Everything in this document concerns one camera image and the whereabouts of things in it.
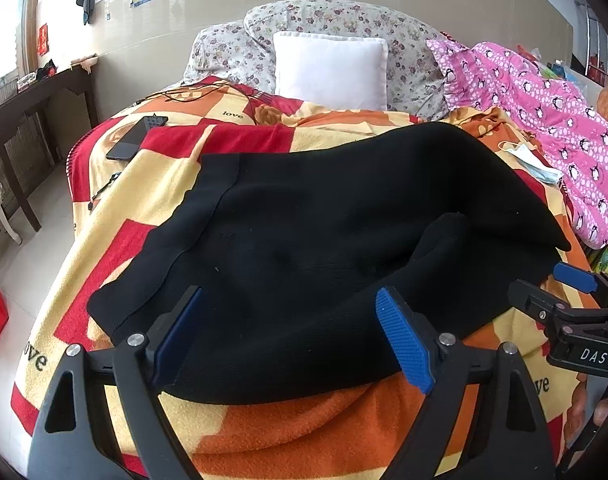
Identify dark wooden desk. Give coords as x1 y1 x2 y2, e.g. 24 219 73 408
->
0 64 99 232

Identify white square pillow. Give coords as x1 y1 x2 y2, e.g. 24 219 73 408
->
274 32 388 110

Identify red wall sticker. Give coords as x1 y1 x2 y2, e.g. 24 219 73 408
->
37 24 49 56

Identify metal stair railing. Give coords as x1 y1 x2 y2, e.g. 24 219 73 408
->
574 0 608 86

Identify red orange yellow blanket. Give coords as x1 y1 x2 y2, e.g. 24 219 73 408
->
9 75 602 480

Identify black pants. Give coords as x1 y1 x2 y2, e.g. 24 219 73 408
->
87 122 571 405

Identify blue face mask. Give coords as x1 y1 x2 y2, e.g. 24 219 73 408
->
499 141 563 186

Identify black cable on bed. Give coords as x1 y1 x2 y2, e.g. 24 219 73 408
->
134 83 265 111

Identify black clip on blanket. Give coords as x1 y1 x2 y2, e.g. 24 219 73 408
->
87 171 121 211

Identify floral quilt pile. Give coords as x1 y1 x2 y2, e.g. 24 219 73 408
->
182 0 448 120

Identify pink penguin blanket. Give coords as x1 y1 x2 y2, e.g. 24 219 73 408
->
426 39 608 249

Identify person's right hand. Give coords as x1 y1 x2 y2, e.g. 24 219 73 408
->
592 398 608 427

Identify black power strip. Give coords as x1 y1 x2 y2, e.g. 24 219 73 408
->
106 115 168 162

